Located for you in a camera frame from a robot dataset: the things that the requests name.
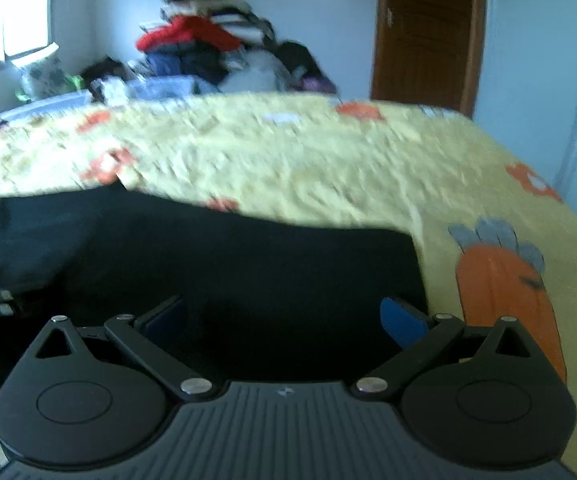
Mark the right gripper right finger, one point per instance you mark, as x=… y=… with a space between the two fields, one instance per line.
x=484 y=397

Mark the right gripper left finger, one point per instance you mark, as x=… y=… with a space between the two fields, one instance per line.
x=85 y=397

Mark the black pants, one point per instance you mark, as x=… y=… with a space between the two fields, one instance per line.
x=257 y=300

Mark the yellow floral bed sheet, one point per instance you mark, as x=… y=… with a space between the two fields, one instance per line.
x=491 y=236

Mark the white wardrobe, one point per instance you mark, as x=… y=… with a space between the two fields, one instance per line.
x=528 y=87

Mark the blue striped blanket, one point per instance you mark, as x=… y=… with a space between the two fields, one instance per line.
x=115 y=92

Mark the floral pillow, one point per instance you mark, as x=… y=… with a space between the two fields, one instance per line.
x=42 y=75

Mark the black bag on floor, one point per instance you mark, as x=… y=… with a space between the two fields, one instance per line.
x=107 y=67

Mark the dark navy folded clothes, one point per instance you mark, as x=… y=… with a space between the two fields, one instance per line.
x=193 y=58

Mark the brown wooden door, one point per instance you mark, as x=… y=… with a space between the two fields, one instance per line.
x=429 y=52

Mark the grey garment bundle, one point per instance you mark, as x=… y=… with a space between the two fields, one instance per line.
x=262 y=72

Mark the red puffer jacket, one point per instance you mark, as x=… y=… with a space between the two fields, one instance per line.
x=187 y=28

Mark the black backpack by wall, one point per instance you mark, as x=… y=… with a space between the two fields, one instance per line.
x=306 y=73

